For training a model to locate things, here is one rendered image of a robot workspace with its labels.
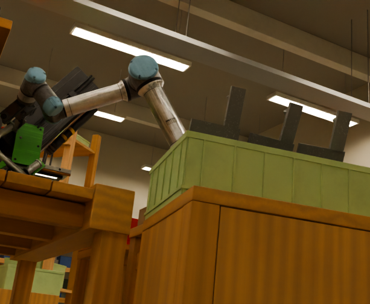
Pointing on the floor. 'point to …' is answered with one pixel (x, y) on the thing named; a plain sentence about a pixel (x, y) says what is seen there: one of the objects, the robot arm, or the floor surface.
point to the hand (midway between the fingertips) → (9, 126)
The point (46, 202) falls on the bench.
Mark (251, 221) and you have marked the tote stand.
